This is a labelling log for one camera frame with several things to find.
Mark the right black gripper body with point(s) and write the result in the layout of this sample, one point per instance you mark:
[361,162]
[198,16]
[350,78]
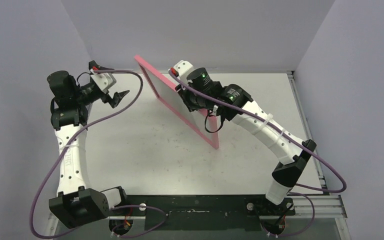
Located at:
[185,96]

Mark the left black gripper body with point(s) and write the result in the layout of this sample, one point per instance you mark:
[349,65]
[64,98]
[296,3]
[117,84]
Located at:
[88,95]

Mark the pink wooden picture frame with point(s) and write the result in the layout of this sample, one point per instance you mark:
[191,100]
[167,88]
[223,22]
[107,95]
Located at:
[185,116]

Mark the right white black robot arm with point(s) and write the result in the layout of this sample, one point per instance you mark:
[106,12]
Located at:
[232,103]

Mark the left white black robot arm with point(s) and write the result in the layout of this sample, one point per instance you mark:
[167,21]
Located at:
[76,203]

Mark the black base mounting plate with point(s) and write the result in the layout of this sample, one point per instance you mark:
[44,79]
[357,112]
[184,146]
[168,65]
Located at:
[249,212]

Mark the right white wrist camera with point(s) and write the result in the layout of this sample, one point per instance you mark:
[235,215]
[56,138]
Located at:
[182,69]

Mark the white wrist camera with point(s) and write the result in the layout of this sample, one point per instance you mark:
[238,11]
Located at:
[104,81]
[182,69]

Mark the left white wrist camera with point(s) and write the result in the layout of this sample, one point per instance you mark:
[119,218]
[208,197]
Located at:
[104,81]

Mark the aluminium front rail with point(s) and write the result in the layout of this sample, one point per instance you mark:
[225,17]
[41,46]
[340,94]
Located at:
[319,206]

